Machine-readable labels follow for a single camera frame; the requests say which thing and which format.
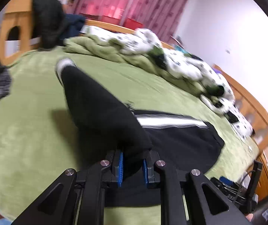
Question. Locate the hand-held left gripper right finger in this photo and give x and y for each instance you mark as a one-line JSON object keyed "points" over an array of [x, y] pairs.
{"points": [[145, 171]]}

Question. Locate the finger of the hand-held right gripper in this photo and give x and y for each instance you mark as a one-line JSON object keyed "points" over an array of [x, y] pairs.
{"points": [[226, 180], [221, 189]]}

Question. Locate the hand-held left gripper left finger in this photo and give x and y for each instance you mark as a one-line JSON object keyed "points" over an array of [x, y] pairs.
{"points": [[121, 168]]}

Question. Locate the black pants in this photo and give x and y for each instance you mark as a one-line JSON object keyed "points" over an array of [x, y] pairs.
{"points": [[101, 112]]}

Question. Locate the green fleece bed blanket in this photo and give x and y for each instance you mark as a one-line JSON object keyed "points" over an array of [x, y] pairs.
{"points": [[30, 145]]}

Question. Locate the purple fluffy item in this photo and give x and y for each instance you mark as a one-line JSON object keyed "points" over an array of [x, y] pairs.
{"points": [[217, 71]]}

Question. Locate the white floral quilt green lining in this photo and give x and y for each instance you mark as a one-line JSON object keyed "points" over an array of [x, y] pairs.
{"points": [[183, 68]]}

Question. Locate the teal item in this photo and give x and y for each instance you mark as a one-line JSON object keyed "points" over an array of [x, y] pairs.
{"points": [[180, 48]]}

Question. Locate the navy blue garment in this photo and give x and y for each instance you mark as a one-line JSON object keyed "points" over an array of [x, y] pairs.
{"points": [[74, 25]]}

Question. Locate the dark wooden chair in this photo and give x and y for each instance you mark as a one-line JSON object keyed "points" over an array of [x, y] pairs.
{"points": [[90, 16]]}

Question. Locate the black jacket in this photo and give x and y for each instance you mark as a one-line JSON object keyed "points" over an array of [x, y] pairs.
{"points": [[48, 21]]}

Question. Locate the wooden bed frame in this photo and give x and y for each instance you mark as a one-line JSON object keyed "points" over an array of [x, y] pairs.
{"points": [[14, 14]]}

